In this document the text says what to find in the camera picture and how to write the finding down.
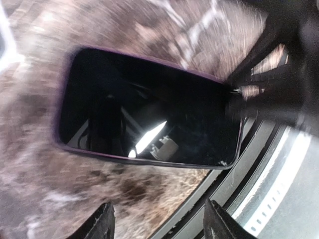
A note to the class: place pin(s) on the black phone case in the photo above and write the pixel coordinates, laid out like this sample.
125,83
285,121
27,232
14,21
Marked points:
59,104

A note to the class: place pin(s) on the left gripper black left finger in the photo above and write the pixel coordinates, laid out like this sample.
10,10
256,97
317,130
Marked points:
100,225

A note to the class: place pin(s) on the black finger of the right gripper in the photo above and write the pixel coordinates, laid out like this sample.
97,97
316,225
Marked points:
288,94

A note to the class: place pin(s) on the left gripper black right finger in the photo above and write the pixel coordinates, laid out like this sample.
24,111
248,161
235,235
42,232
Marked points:
218,224

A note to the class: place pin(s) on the black front rail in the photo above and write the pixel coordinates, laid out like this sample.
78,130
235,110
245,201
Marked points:
272,191

